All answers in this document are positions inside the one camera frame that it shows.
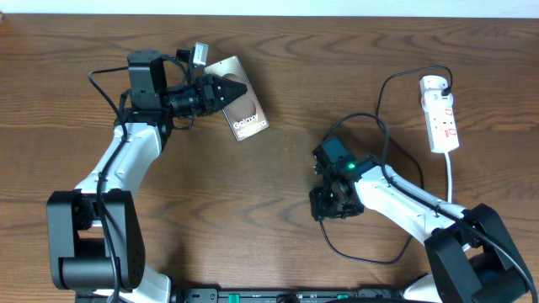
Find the black charging cable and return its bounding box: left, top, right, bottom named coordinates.
left=318, top=65, right=454, bottom=266

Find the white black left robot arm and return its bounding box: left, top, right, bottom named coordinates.
left=46, top=43, right=248, bottom=302

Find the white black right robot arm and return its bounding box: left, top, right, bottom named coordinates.
left=310, top=137, right=538, bottom=302

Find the white USB charger adapter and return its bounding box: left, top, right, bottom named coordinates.
left=421, top=89, right=454, bottom=112

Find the white power strip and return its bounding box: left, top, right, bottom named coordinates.
left=419, top=75, right=459, bottom=154

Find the white power strip cord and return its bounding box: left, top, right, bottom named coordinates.
left=443, top=151, right=454, bottom=205

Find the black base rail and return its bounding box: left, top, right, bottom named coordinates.
left=169, top=288, right=404, bottom=303

